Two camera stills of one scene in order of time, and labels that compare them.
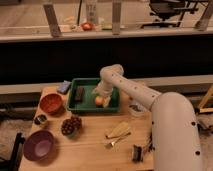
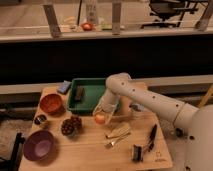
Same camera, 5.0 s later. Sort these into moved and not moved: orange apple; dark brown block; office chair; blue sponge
Moved: orange apple
Not moved: office chair; blue sponge; dark brown block
